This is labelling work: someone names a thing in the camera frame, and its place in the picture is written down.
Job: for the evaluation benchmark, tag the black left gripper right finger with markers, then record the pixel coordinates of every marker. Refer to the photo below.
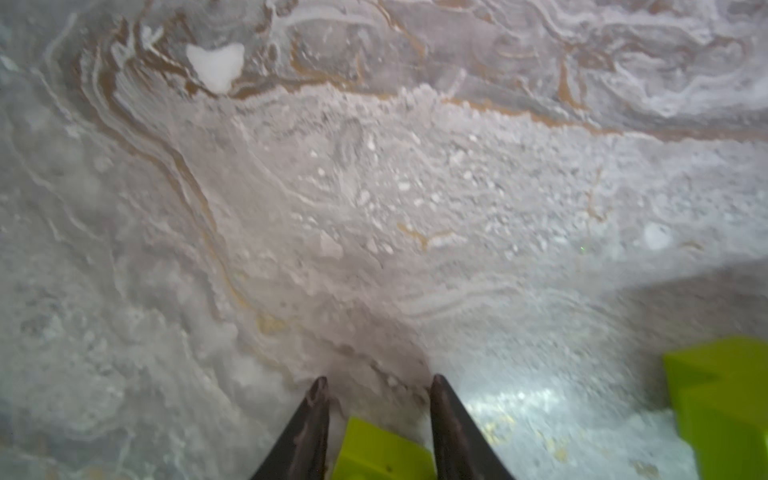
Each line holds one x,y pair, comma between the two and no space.
460,450

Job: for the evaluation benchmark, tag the long green lego brick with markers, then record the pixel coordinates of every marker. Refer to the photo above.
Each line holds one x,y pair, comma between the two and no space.
718,392

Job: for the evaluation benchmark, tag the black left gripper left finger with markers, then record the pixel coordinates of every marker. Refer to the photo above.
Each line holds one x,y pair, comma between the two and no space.
300,451

